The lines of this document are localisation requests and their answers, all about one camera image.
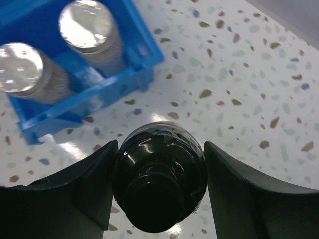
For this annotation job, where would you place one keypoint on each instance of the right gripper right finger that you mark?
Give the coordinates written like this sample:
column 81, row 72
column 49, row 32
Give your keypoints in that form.
column 249, row 204

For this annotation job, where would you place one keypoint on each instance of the blue three-compartment plastic bin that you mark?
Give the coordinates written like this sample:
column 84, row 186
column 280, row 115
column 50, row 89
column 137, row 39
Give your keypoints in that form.
column 35, row 22

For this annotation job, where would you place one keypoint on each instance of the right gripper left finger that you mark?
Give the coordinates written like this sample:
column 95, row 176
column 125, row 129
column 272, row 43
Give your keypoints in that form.
column 73, row 203

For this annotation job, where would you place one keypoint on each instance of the silver-lid bead jar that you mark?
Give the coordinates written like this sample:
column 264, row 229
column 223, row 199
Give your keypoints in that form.
column 28, row 73
column 89, row 28

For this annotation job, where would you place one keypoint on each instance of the black-cap brown spice bottle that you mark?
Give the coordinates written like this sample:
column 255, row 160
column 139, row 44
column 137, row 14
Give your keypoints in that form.
column 159, row 177

